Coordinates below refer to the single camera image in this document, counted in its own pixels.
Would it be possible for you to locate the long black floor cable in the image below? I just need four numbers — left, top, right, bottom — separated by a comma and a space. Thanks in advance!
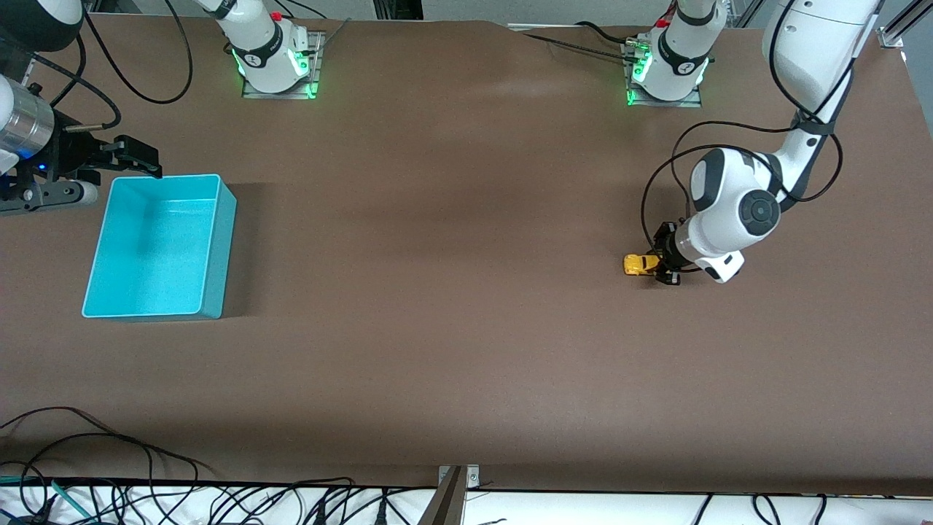
0, 406, 216, 482

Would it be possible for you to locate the aluminium profile rail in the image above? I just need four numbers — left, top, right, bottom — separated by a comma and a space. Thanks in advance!
880, 0, 933, 49

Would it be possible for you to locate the silver table bracket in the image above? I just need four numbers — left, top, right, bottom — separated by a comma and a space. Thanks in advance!
437, 464, 480, 488

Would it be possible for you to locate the teal plastic bin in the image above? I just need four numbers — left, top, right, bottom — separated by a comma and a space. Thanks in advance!
82, 174, 238, 321

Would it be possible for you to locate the black base cable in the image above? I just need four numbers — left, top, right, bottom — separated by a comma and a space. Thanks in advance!
521, 20, 642, 63

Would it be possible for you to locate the grey angled metal bar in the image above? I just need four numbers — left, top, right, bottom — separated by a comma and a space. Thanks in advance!
418, 467, 467, 525

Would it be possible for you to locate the black right camera mount bracket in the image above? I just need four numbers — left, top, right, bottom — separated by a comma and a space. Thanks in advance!
0, 179, 81, 216

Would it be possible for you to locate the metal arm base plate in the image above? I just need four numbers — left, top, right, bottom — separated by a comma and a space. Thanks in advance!
623, 40, 704, 109
242, 31, 325, 100

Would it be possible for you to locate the teal floor cable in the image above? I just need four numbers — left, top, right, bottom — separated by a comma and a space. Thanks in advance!
0, 474, 92, 520

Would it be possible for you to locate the black right arm cable loop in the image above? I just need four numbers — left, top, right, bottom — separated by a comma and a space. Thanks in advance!
82, 0, 193, 104

